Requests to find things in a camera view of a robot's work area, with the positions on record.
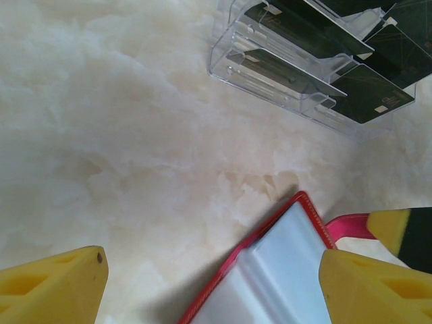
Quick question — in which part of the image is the black credit card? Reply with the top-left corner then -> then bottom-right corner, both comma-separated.
364,24 -> 432,86
329,63 -> 416,125
242,0 -> 376,57

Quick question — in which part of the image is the red card holder wallet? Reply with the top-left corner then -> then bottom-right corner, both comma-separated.
177,190 -> 381,324

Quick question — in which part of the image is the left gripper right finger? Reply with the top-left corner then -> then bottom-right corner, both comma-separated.
319,248 -> 432,324

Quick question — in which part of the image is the clear acrylic card stand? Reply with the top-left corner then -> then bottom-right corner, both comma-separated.
207,0 -> 423,144

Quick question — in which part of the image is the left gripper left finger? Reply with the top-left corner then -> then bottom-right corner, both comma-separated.
0,245 -> 109,324

